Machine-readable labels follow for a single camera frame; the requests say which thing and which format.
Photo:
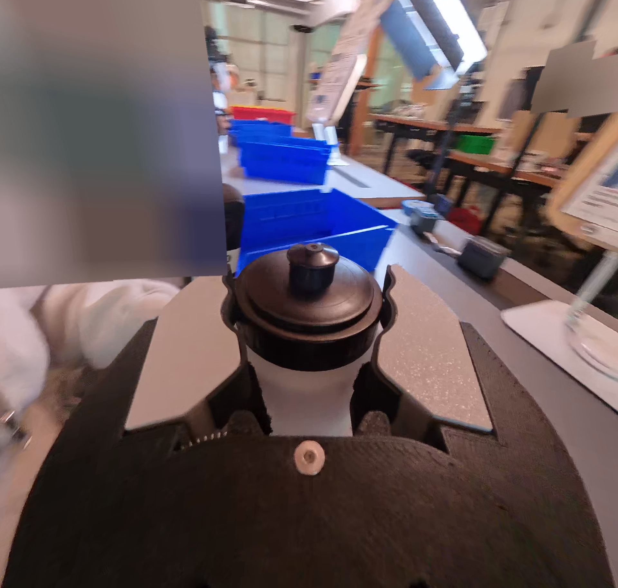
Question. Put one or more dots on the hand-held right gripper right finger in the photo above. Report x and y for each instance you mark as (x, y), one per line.
(429, 361)

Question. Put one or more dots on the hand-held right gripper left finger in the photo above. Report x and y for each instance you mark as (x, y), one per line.
(188, 356)

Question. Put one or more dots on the blue plastic bin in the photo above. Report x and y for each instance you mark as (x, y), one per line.
(289, 216)
(285, 163)
(260, 128)

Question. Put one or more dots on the black bottle lid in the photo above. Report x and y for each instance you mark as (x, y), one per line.
(309, 318)

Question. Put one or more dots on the white plastic bottle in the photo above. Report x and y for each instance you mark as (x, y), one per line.
(309, 400)

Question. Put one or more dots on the person's left forearm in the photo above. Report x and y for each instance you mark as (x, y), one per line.
(96, 322)

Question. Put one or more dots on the red plastic bin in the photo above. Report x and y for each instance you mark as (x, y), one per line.
(263, 114)

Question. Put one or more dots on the white document stand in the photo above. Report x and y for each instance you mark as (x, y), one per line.
(318, 132)
(536, 327)

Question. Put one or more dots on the dark grey case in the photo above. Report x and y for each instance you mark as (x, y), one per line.
(483, 260)

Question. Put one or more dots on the grey charger case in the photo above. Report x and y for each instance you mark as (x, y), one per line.
(425, 221)

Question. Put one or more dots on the red bag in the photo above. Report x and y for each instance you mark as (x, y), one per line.
(466, 219)

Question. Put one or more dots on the blue tape roll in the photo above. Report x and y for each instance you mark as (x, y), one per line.
(410, 205)

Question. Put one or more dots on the person's white jacket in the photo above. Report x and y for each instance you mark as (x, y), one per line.
(19, 356)

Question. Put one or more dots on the wooden instruction board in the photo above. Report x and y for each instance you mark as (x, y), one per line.
(562, 202)
(338, 71)

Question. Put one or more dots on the black tripod pole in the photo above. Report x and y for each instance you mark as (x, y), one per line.
(509, 182)

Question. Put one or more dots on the wooden office desk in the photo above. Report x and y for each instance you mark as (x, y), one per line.
(483, 161)
(425, 121)

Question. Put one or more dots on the green plastic bin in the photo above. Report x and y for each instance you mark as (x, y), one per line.
(475, 145)

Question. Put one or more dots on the black light stand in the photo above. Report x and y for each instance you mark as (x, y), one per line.
(451, 129)

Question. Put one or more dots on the printed instruction sheet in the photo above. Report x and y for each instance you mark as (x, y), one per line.
(598, 197)

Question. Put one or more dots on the cardboard box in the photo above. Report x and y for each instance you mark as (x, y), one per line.
(550, 134)

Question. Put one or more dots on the LED light panel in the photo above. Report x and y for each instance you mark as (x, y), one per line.
(410, 33)

